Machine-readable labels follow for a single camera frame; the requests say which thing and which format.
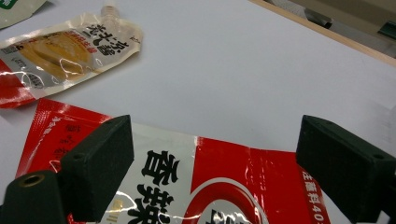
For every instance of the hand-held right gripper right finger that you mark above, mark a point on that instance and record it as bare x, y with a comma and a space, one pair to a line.
345, 168

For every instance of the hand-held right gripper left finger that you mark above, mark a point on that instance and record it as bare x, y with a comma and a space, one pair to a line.
96, 168

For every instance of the red and white sauce packet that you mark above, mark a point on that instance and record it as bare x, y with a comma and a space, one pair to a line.
218, 161

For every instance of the beige spout pouch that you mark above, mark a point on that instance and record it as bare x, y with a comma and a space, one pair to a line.
62, 49

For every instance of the green object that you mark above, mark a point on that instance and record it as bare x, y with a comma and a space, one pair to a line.
388, 30

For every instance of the dark metal object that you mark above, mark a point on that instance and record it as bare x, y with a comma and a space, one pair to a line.
319, 18

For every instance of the green and white packet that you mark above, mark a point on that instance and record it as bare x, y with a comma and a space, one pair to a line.
18, 12

